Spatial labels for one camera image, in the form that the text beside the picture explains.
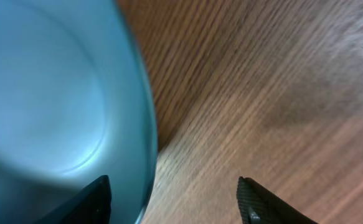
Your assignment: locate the dark blue bowl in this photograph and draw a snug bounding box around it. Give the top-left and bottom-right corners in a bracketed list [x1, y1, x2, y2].
[0, 0, 158, 223]

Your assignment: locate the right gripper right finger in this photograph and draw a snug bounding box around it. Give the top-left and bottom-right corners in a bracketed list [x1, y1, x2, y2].
[236, 177, 317, 224]

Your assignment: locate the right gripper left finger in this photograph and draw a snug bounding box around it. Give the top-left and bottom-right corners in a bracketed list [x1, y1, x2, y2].
[35, 175, 111, 224]

